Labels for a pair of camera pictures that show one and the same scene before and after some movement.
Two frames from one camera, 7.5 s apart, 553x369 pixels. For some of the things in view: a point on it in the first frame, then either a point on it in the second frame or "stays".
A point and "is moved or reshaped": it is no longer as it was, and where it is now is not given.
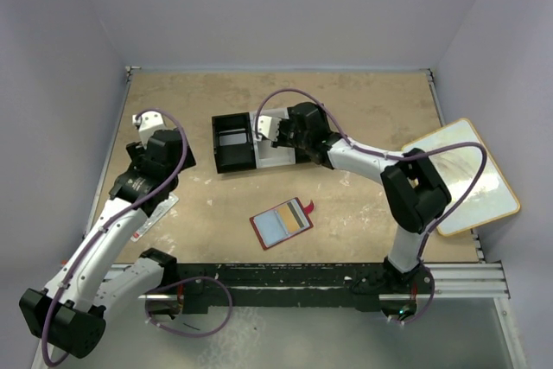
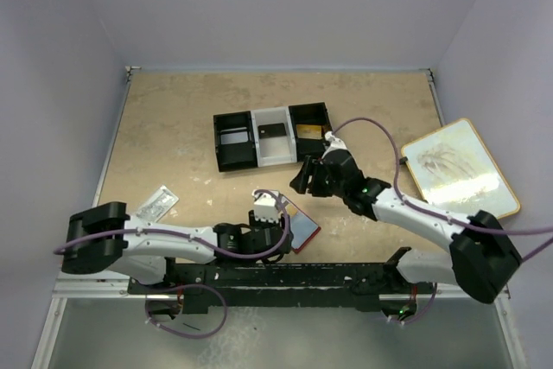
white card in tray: (232, 139) stays
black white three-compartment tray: (237, 148) stays
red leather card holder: (282, 222) is moved or reshaped
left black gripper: (136, 152) to (255, 222)
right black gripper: (279, 142) to (300, 183)
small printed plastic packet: (164, 207) stays
